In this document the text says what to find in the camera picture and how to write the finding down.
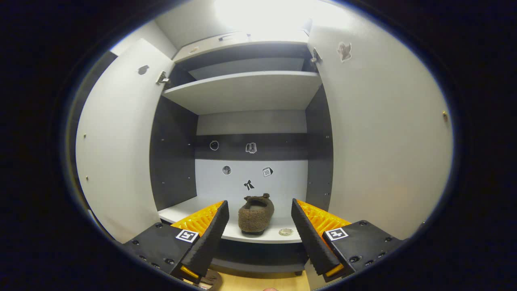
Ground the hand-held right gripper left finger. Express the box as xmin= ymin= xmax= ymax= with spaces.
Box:
xmin=121 ymin=200 xmax=230 ymax=283

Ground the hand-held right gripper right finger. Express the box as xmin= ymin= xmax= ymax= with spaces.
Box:
xmin=291 ymin=198 xmax=402 ymax=283

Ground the brown fuzzy shoe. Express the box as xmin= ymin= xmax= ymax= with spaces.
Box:
xmin=193 ymin=270 xmax=223 ymax=291
xmin=238 ymin=193 xmax=275 ymax=236

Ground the grey cabinet door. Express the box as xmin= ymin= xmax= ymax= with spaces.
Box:
xmin=304 ymin=25 xmax=454 ymax=291
xmin=76 ymin=38 xmax=175 ymax=244

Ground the grey shoe cabinet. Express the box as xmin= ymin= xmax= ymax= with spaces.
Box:
xmin=149 ymin=32 xmax=334 ymax=277

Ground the large ceiling light panel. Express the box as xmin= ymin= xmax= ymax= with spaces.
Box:
xmin=214 ymin=0 xmax=352 ymax=39

